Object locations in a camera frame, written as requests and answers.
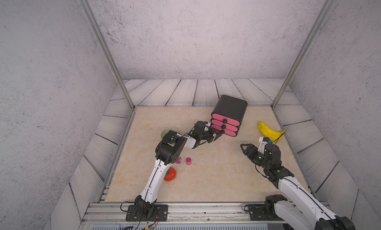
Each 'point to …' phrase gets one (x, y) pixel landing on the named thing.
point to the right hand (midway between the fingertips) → (243, 146)
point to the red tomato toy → (169, 174)
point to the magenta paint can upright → (188, 161)
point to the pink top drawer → (218, 117)
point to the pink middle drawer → (224, 124)
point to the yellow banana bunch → (270, 133)
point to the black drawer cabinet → (228, 114)
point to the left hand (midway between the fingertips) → (225, 134)
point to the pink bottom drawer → (227, 132)
